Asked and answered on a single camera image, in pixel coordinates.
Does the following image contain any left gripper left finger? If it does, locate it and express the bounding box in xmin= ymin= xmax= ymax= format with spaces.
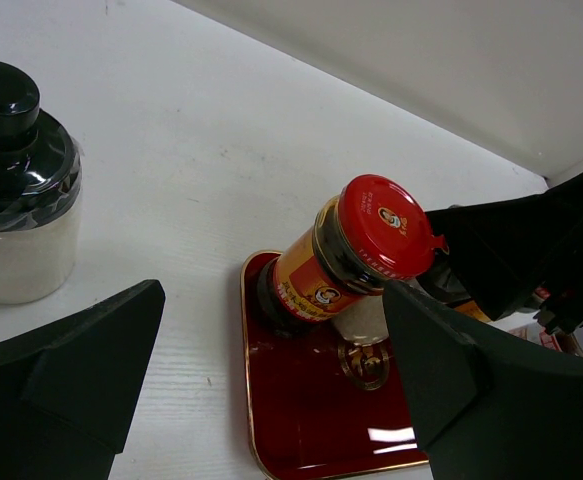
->
xmin=0 ymin=280 xmax=166 ymax=479

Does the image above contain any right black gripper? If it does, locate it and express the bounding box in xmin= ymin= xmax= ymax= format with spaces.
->
xmin=427 ymin=172 xmax=583 ymax=334

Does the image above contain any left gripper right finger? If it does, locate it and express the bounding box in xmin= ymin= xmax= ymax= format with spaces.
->
xmin=383 ymin=281 xmax=583 ymax=479

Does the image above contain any tall red-cap sauce bottle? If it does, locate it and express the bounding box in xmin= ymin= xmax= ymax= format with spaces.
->
xmin=413 ymin=252 xmax=491 ymax=323

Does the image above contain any short red-lid sauce jar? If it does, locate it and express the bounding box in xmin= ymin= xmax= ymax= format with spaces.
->
xmin=257 ymin=174 xmax=448 ymax=338

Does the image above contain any grey-cap white salt shaker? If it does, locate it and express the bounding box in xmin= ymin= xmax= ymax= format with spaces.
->
xmin=331 ymin=295 xmax=389 ymax=346

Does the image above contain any black-cap white bottle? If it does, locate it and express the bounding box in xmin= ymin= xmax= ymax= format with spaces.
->
xmin=0 ymin=62 xmax=82 ymax=305

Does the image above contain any red rectangular tray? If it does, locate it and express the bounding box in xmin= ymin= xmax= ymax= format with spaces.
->
xmin=240 ymin=251 xmax=428 ymax=479

